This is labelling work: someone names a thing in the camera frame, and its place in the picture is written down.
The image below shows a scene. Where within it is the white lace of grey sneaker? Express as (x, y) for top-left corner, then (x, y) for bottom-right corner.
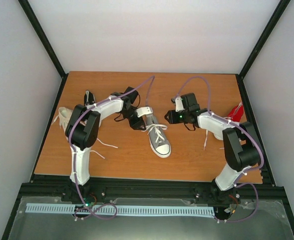
(143, 123), (167, 143)

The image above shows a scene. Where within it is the grey low-top sneaker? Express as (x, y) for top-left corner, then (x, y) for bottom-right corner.
(145, 114), (171, 158)

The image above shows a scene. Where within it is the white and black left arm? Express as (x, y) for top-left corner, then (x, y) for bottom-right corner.
(65, 87), (146, 202)

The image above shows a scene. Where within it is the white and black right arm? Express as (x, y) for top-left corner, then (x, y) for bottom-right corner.
(164, 93), (264, 202)

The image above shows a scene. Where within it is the white lace of red sneaker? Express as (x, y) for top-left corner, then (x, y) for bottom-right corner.
(203, 130), (224, 150)

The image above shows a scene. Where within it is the red high-top sneaker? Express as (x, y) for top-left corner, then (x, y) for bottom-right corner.
(213, 102), (244, 140)

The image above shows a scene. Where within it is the black high-top sneaker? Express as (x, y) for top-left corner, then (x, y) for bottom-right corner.
(84, 90), (96, 106)

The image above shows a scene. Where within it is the white lace of black sneaker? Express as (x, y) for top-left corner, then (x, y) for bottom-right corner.
(84, 90), (90, 106)

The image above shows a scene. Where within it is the white high-top sneaker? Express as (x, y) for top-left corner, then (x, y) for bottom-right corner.
(58, 107), (73, 131)

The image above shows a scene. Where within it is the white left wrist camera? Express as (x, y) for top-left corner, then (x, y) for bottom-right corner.
(136, 106), (153, 118)

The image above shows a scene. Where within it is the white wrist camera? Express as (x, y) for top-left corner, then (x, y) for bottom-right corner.
(171, 96), (184, 113)
(136, 106), (153, 118)

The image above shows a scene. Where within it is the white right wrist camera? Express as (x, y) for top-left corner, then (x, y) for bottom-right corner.
(171, 96), (184, 113)

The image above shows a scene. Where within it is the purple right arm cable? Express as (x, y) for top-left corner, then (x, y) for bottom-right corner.
(175, 75), (265, 224)

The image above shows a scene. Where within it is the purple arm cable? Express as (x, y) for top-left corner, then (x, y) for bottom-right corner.
(175, 75), (265, 224)
(68, 75), (156, 223)

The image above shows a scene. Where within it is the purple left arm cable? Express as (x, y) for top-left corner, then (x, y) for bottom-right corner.
(68, 75), (156, 223)

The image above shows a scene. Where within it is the black aluminium frame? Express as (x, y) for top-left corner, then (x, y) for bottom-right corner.
(2, 0), (294, 240)

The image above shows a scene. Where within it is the light blue slotted cable duct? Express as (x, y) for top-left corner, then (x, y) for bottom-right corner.
(25, 203), (214, 218)

